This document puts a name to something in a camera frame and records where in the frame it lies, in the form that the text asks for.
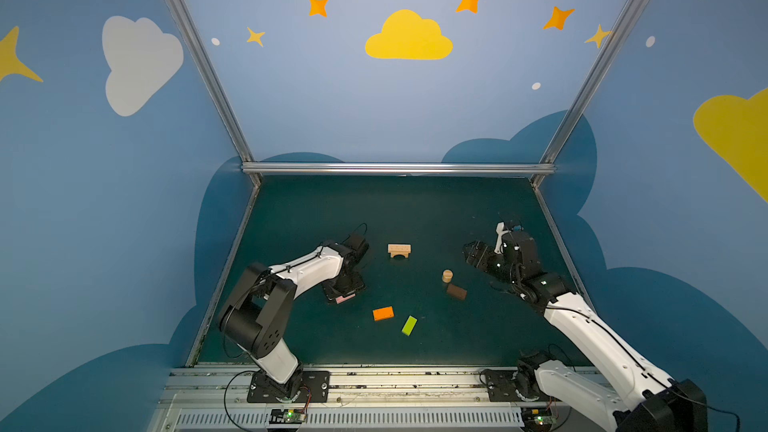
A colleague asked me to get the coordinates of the left green circuit board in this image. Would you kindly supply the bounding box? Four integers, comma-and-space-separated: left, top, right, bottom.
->
268, 409, 307, 427

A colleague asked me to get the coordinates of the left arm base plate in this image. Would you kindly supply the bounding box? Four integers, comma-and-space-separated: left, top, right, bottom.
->
246, 368, 330, 403

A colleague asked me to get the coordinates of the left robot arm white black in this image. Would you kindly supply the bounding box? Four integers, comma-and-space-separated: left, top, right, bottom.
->
216, 233, 369, 401

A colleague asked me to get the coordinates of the pink wood block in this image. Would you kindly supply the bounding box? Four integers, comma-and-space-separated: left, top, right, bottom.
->
335, 293, 356, 304

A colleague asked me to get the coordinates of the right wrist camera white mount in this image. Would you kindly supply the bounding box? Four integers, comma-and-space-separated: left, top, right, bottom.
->
494, 222, 507, 254

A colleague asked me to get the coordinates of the lime green wood block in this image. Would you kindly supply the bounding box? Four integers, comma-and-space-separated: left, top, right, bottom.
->
401, 316, 418, 336

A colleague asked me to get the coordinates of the right green circuit board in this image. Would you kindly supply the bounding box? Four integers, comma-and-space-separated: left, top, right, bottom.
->
521, 408, 556, 432

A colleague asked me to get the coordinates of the floor rail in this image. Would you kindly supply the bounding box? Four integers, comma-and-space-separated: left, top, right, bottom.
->
172, 180, 259, 367
533, 186, 594, 308

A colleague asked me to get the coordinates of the green circuit board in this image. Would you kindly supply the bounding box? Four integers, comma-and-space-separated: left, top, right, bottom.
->
268, 409, 307, 427
521, 408, 556, 432

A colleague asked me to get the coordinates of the corner aluminium post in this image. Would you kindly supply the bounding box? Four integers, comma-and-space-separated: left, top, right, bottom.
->
531, 0, 650, 190
164, 0, 253, 165

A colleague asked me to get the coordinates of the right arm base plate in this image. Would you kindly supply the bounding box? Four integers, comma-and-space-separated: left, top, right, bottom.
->
479, 369, 559, 402

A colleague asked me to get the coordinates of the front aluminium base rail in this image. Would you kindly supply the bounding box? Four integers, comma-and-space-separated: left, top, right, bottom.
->
146, 364, 655, 432

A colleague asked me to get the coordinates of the left side floor rail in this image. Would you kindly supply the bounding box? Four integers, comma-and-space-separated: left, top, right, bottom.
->
172, 180, 259, 367

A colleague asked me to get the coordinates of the right side floor rail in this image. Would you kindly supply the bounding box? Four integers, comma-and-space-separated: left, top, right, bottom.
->
533, 186, 594, 308

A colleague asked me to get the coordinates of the left corner aluminium post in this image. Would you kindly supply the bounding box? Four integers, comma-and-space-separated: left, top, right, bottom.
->
164, 0, 253, 165

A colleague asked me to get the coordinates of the right corner aluminium post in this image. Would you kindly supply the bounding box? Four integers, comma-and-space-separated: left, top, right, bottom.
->
531, 0, 650, 190

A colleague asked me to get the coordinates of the dark brown wood block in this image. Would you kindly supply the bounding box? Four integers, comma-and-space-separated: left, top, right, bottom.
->
446, 283, 468, 301

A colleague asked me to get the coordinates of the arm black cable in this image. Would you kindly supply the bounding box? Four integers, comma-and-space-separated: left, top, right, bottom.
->
223, 223, 368, 432
542, 305, 742, 432

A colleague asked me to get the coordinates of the back horizontal aluminium rail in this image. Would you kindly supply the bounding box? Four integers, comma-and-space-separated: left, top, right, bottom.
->
241, 162, 555, 177

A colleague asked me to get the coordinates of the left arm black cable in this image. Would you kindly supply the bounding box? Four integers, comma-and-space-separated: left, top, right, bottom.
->
223, 223, 368, 432

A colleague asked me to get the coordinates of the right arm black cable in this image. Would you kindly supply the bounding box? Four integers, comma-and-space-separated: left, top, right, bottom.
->
542, 305, 742, 432

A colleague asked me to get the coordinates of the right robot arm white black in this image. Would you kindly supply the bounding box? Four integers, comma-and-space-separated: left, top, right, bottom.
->
462, 222, 709, 431

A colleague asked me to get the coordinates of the natural wood arch block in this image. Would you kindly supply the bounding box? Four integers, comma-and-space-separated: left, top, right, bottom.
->
387, 243, 412, 259

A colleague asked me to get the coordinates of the orange wood block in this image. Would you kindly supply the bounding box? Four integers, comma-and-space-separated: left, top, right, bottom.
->
372, 306, 395, 322

